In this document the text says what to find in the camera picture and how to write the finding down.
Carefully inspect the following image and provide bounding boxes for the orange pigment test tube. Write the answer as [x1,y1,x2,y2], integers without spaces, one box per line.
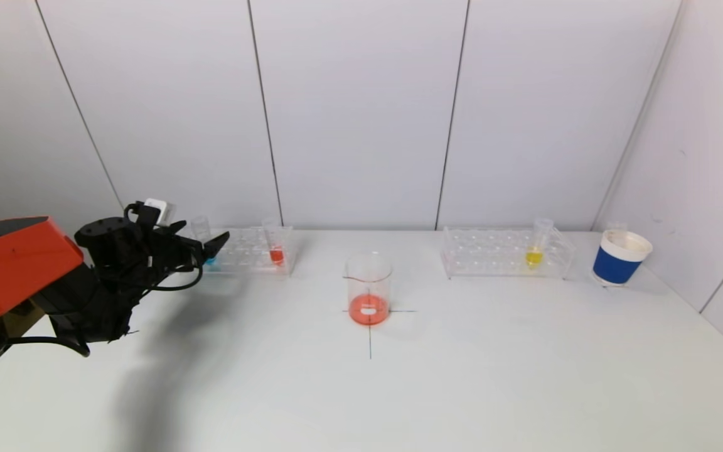
[264,218,286,267]

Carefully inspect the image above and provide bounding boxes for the blue white paper cup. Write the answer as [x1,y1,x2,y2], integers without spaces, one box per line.
[591,230,654,288]

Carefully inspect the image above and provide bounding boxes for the blue pigment test tube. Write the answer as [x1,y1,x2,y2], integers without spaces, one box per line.
[190,215,218,266]

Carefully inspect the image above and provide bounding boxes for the clear glass beaker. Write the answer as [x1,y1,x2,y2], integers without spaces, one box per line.
[344,252,394,326]

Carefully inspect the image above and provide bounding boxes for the black camera cable loop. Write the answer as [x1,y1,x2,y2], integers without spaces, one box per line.
[124,201,205,293]

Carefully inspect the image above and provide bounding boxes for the clear acrylic test tube rack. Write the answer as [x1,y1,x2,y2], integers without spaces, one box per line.
[441,227,574,280]
[205,227,298,276]

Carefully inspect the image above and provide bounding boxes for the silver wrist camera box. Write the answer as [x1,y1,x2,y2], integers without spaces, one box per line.
[142,198,175,227]

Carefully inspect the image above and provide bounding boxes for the yellow pigment test tube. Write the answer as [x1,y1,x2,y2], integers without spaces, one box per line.
[523,218,553,269]

